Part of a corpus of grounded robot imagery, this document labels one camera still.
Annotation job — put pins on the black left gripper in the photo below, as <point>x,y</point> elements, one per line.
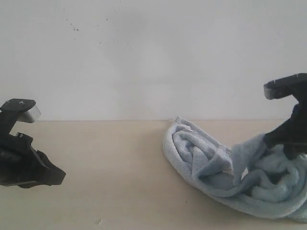
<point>18,161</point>

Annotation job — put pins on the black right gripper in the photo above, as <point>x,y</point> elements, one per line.
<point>293,137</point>

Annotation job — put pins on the light blue terry towel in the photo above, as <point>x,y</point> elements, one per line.
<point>248,177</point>

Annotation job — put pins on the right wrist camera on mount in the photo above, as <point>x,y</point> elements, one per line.
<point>294,85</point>

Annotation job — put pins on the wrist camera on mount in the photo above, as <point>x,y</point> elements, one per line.
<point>294,85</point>
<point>13,110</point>

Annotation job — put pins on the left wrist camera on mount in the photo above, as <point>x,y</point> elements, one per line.
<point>13,110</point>

